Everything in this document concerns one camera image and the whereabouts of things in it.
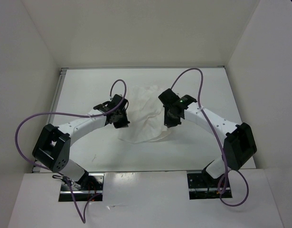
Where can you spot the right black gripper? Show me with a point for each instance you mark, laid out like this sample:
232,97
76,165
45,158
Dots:
168,123

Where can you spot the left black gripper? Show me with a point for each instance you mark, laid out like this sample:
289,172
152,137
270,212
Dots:
124,123

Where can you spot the white pleated skirt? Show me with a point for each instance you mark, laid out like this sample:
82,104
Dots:
146,116

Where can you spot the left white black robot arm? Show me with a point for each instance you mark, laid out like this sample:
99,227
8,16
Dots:
53,146

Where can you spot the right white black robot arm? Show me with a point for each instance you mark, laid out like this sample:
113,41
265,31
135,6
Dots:
237,140

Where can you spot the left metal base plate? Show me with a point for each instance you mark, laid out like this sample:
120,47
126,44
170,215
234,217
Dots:
93,190

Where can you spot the metal base plate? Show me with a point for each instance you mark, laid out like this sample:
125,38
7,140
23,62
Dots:
93,190
201,186

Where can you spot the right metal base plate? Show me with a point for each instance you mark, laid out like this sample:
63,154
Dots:
201,186

